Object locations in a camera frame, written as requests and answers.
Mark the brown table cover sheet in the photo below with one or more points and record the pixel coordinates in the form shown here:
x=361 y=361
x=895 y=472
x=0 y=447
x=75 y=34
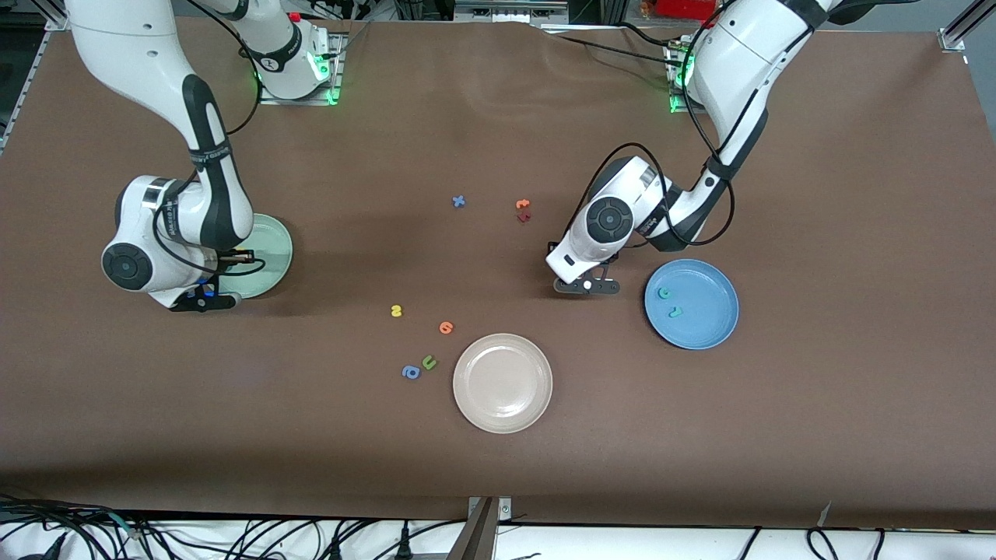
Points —
x=498 y=467

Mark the grey metal background box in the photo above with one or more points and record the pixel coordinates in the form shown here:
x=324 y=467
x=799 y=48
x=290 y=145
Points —
x=510 y=9

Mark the blue plate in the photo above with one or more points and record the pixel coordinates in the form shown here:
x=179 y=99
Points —
x=700 y=327

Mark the aluminium corner strut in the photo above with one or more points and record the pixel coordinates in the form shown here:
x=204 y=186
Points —
x=961 y=27

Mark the red background box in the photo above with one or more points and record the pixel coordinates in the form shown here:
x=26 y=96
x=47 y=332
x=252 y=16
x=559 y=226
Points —
x=685 y=8

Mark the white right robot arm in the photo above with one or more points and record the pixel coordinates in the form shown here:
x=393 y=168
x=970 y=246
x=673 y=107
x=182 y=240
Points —
x=132 y=54

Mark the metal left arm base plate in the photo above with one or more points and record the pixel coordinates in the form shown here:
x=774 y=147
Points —
x=678 y=109

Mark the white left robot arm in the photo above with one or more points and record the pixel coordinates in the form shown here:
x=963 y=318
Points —
x=739 y=54

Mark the green plate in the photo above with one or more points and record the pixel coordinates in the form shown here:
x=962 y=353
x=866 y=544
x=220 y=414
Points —
x=276 y=249

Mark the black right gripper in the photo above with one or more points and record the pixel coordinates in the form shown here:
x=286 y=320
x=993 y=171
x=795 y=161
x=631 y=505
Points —
x=226 y=262

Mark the beige plate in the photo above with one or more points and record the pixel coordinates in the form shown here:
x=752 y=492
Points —
x=503 y=383

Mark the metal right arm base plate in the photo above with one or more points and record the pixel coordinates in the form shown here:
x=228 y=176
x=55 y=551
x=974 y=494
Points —
x=268 y=97

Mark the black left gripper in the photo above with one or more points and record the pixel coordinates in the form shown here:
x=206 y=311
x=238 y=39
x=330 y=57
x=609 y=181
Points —
x=613 y=258

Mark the aluminium table edge rail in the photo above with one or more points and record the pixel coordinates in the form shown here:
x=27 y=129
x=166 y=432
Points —
x=19 y=93

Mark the aluminium frame profile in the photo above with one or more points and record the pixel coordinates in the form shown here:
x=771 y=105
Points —
x=478 y=537

